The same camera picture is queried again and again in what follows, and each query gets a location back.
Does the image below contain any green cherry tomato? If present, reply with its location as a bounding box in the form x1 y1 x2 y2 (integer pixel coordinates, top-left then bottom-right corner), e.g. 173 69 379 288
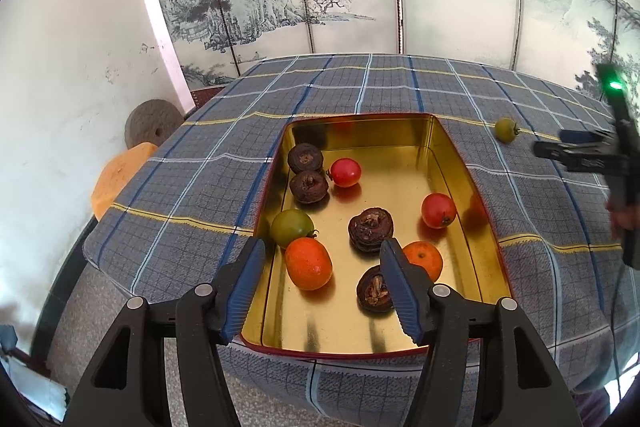
495 117 521 144
270 209 319 248

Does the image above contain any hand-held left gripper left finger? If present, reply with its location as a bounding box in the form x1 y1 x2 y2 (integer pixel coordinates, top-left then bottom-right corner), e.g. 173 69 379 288
65 237 267 427

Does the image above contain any orange stool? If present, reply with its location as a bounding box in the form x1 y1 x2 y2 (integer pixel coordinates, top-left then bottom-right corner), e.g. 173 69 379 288
91 142 158 221

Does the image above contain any red cherry tomato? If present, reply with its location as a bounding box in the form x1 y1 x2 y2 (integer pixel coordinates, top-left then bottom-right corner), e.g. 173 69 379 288
421 192 458 229
327 158 362 188

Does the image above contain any oval orange kumquat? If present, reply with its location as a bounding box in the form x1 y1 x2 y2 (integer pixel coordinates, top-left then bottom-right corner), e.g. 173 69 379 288
285 237 334 292

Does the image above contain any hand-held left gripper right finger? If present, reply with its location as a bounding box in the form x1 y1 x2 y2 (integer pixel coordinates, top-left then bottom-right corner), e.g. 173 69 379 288
379 237 583 427

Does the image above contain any golden rectangular tin box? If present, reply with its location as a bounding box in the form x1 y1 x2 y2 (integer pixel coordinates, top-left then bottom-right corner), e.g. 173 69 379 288
240 113 514 361

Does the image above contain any person's right hand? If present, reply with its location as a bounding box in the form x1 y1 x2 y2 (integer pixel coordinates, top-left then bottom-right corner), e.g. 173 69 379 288
607 201 632 240

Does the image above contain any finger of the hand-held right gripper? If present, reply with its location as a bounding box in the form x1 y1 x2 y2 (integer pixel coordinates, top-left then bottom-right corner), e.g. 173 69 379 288
533 140 616 174
559 129 615 144

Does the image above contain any white crumpled paper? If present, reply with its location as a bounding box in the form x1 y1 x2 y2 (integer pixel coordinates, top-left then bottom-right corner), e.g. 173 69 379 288
0 351 69 419

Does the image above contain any dark brown water chestnut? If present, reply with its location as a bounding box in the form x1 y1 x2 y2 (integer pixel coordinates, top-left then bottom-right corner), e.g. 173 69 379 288
348 207 395 254
356 264 401 315
290 171 330 206
287 143 324 174

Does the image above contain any round orange kumquat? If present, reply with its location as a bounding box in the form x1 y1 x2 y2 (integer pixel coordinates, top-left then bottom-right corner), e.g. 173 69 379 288
402 241 444 283

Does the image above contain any blue grey checkered tablecloth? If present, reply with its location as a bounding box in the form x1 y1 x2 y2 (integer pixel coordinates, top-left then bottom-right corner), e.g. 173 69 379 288
82 53 627 419

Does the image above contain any grey round millstone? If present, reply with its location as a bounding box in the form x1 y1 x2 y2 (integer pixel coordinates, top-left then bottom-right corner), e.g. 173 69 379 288
124 99 185 152

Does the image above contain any purple patterned clothing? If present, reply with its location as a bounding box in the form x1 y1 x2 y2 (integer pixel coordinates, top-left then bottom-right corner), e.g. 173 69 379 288
574 384 617 427

